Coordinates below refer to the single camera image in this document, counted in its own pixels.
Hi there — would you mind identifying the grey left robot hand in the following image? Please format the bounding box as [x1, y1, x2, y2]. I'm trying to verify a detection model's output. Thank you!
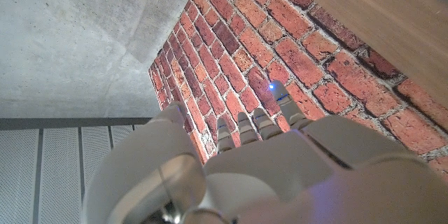
[82, 80, 448, 224]

